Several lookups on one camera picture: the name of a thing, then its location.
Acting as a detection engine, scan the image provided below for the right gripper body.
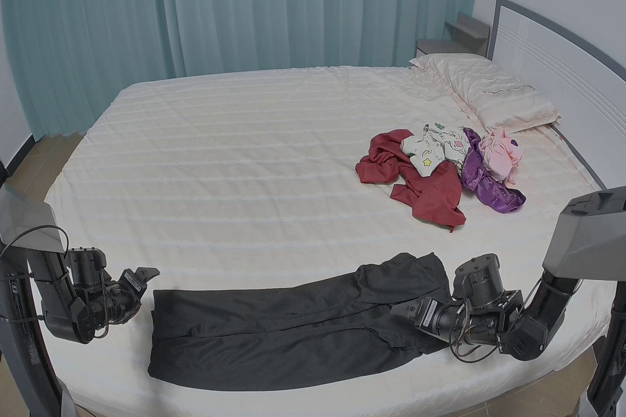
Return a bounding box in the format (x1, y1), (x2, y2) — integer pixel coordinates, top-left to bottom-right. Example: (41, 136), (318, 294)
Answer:
(414, 297), (465, 338)

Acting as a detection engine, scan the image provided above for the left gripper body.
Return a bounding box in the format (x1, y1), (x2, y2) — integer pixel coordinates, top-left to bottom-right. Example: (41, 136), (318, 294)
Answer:
(100, 268), (149, 325)

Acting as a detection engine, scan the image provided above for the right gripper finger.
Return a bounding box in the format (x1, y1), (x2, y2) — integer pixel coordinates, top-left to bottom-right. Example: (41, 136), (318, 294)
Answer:
(391, 300), (422, 321)

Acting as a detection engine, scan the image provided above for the black T-shirt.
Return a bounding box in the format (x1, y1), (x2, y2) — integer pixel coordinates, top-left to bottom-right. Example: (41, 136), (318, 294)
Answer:
(148, 251), (453, 392)

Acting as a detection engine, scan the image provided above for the bed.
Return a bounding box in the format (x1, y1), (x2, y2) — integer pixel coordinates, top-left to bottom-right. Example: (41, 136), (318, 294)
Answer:
(43, 0), (626, 407)

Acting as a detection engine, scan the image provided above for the dark red garment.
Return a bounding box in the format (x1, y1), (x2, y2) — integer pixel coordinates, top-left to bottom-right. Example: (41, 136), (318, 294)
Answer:
(355, 129), (467, 232)

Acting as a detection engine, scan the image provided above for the purple garment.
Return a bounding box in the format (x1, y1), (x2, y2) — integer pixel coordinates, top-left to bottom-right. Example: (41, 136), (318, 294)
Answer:
(460, 128), (527, 214)

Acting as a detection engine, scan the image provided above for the white printed garment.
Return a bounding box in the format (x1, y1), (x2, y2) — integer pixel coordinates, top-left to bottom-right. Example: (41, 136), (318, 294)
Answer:
(401, 122), (469, 179)

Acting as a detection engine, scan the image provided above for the pink garment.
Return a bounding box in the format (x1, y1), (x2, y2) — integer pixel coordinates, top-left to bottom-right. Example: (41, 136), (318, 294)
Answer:
(478, 128), (523, 186)

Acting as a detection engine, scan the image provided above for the cream pillow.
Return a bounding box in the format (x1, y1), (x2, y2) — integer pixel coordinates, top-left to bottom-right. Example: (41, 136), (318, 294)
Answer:
(408, 52), (562, 135)

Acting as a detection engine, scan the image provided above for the grey bedside table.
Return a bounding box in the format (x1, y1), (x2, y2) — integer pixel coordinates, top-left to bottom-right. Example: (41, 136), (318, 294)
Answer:
(416, 12), (491, 60)

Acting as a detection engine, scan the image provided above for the black cable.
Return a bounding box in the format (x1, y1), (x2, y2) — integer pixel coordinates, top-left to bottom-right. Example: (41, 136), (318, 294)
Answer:
(449, 305), (496, 363)
(0, 224), (69, 260)

